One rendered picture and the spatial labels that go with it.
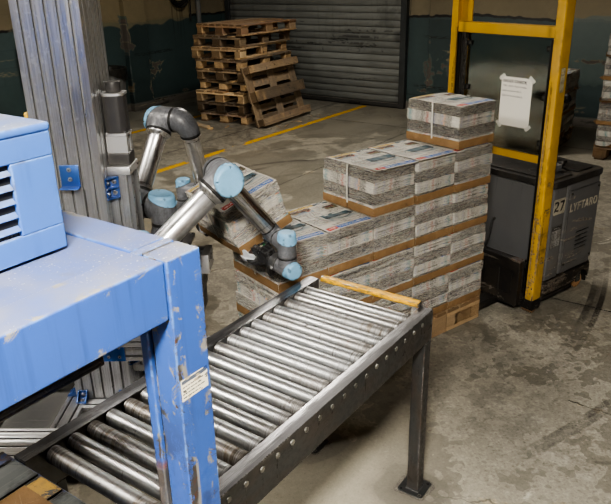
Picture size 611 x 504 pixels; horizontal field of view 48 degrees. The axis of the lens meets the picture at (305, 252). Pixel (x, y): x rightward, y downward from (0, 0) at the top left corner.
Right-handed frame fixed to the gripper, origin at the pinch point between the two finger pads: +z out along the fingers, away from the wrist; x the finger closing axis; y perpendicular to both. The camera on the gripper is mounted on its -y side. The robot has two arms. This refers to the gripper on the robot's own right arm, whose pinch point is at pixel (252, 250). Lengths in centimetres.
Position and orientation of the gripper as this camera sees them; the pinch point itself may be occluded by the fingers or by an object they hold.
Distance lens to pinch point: 300.7
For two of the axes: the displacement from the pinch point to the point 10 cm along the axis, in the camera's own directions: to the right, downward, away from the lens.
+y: -3.1, -7.9, -5.4
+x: -7.7, 5.4, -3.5
